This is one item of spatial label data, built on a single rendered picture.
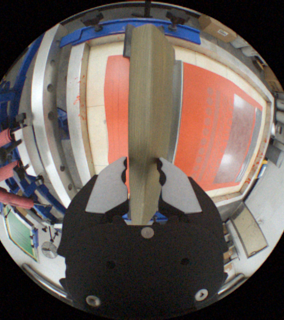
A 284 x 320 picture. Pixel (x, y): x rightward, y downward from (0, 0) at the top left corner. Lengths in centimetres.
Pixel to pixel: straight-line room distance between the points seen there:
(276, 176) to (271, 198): 63
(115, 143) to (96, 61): 23
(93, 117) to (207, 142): 32
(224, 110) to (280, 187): 355
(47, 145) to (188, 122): 34
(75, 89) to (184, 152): 32
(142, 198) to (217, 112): 29
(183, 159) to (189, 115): 12
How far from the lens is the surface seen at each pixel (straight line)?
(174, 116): 16
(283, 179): 375
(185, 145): 29
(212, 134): 32
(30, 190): 70
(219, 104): 34
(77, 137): 26
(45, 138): 26
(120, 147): 27
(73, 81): 27
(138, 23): 30
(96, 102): 27
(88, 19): 27
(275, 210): 393
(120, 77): 26
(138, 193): 15
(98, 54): 31
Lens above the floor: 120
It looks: 62 degrees down
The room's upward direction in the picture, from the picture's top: 180 degrees clockwise
